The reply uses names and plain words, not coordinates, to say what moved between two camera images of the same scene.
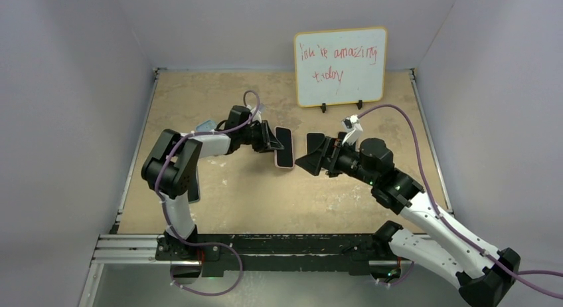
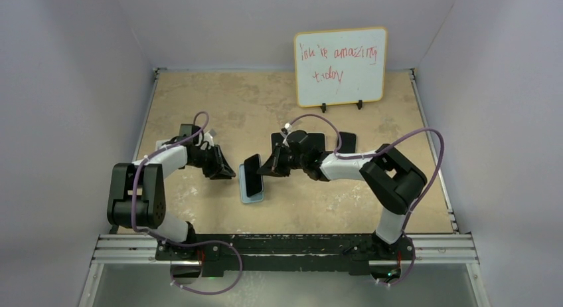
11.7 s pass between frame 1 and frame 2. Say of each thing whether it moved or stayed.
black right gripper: moved
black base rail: stayed
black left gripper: moved
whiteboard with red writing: stayed
